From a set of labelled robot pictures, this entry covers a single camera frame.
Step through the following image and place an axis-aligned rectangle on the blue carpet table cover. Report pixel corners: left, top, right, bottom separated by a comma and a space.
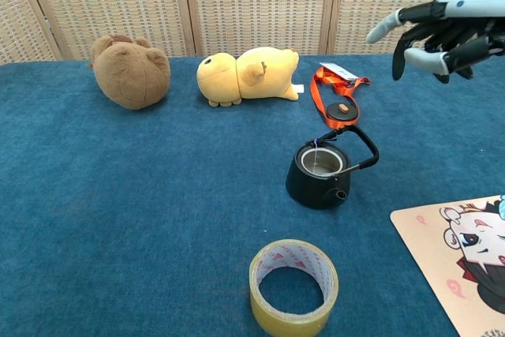
0, 51, 505, 337

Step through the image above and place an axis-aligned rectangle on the yellow bear plush toy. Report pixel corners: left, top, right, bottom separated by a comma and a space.
196, 47, 305, 108

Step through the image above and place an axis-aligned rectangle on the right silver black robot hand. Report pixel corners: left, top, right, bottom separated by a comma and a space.
365, 0, 505, 84

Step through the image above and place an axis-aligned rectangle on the orange lanyard strap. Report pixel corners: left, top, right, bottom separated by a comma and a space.
309, 66, 372, 131

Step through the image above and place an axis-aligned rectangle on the tea bag with green tag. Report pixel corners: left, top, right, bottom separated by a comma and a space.
311, 138, 323, 176

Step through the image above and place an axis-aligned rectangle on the woven folding screen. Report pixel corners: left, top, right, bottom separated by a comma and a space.
0, 0, 505, 66

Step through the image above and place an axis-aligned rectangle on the clear packing tape roll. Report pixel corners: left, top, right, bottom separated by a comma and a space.
249, 238, 340, 337

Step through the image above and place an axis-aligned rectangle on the cartoon girl mouse pad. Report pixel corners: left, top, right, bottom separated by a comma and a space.
389, 194, 505, 337

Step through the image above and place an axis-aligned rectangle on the brown capybara plush toy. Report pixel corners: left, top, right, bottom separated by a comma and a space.
89, 34, 172, 110

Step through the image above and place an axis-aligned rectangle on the black teapot with bail handle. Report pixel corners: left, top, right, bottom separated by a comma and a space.
285, 125, 380, 211

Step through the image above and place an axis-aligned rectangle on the round grey disc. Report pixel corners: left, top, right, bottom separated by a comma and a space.
325, 102, 358, 124

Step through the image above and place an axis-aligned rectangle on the white badge card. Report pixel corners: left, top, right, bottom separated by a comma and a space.
318, 62, 358, 81

